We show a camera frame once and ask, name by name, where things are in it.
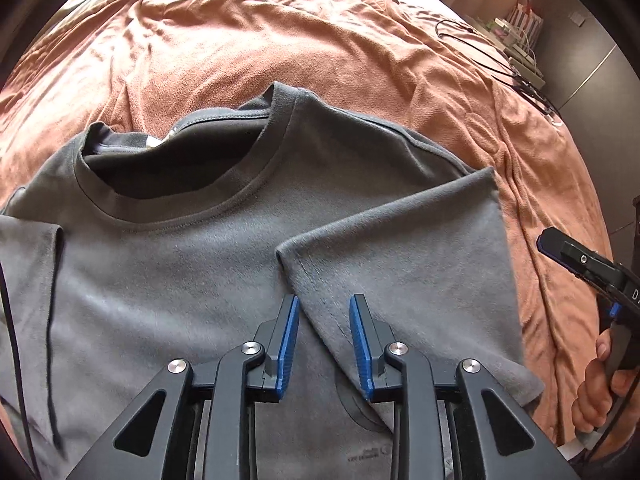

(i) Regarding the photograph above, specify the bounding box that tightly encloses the black cable on blanket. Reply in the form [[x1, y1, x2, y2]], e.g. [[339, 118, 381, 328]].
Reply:
[[434, 18, 564, 129]]

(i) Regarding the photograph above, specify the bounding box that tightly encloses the brown bed blanket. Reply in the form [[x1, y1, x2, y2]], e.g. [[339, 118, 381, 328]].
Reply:
[[1, 0, 611, 442]]

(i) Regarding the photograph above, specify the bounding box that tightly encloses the white bedside table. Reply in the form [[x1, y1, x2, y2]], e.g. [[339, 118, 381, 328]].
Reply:
[[470, 18, 546, 90]]

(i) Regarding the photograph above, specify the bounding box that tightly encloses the grey t-shirt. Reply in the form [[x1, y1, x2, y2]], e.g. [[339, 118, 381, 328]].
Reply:
[[1, 84, 544, 479]]

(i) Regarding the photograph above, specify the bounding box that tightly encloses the person's right hand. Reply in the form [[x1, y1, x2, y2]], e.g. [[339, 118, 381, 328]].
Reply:
[[572, 330, 639, 446]]

